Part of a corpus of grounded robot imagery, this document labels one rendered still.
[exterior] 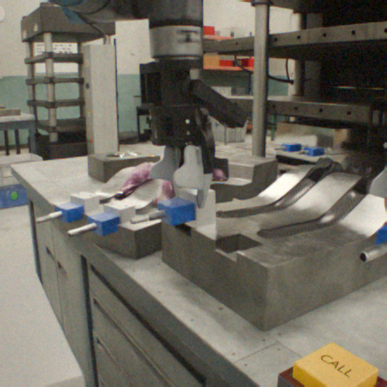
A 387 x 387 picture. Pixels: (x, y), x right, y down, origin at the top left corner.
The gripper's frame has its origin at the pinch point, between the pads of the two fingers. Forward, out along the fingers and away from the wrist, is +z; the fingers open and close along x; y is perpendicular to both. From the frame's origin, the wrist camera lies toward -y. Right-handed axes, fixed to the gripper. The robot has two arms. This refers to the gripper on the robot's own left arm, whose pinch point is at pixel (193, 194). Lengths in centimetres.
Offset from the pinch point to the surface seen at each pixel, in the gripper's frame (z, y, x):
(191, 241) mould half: 6.4, 2.1, 2.3
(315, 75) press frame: -22, -153, -108
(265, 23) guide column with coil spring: -39, -77, -67
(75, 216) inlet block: 7.4, 11.5, -24.5
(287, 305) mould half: 11.0, -1.6, 18.9
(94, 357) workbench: 58, 4, -49
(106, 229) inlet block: 7.5, 9.2, -13.9
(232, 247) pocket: 6.3, -1.3, 8.0
